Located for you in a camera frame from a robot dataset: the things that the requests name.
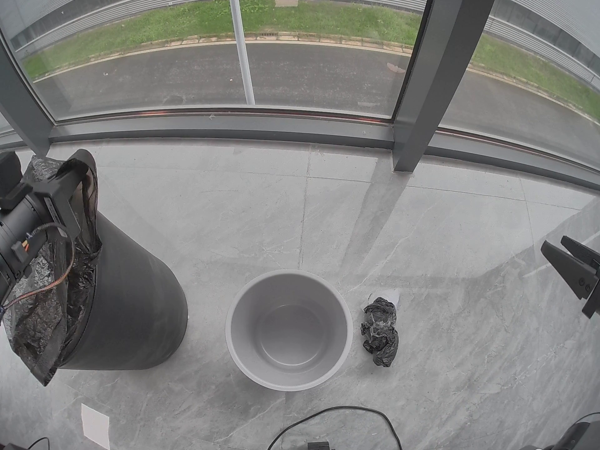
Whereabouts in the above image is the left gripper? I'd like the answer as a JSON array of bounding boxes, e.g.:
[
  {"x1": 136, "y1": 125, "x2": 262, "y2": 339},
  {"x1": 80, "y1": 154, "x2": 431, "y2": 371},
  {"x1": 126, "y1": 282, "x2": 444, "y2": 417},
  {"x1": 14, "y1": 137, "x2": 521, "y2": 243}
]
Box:
[{"x1": 0, "y1": 161, "x2": 91, "y2": 295}]

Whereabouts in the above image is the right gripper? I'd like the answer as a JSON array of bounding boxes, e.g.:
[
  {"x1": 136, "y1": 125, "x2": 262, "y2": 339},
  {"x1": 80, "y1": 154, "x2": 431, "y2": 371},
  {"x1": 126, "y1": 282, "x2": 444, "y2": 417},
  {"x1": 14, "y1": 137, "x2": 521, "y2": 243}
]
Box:
[{"x1": 541, "y1": 235, "x2": 600, "y2": 319}]

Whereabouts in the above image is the black plastic bag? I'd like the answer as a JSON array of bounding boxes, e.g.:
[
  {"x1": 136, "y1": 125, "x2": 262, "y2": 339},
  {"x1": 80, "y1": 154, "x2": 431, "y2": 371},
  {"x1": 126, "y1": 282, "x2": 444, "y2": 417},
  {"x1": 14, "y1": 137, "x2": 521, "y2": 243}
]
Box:
[{"x1": 7, "y1": 148, "x2": 103, "y2": 387}]

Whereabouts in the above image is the black plastic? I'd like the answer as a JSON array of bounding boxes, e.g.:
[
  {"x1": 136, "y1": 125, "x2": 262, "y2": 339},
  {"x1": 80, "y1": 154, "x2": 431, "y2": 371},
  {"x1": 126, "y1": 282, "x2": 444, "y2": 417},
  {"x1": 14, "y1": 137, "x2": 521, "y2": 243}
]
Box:
[{"x1": 360, "y1": 296, "x2": 400, "y2": 368}]

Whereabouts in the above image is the white trash bin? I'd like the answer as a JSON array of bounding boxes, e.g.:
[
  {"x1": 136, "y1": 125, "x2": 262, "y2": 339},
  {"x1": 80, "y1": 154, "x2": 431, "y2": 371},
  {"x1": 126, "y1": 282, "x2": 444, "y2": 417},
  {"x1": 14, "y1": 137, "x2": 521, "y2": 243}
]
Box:
[{"x1": 225, "y1": 270, "x2": 353, "y2": 392}]

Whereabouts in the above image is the window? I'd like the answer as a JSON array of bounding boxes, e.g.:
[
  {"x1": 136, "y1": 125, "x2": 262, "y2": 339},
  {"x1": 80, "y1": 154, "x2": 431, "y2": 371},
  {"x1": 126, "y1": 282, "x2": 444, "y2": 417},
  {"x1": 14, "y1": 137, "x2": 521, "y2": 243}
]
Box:
[{"x1": 0, "y1": 0, "x2": 600, "y2": 173}]

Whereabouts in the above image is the black cable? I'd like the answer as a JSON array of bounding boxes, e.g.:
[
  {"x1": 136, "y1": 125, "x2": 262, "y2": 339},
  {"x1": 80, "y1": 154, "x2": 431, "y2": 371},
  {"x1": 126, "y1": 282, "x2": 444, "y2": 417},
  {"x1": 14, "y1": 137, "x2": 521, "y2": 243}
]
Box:
[{"x1": 272, "y1": 406, "x2": 402, "y2": 450}]

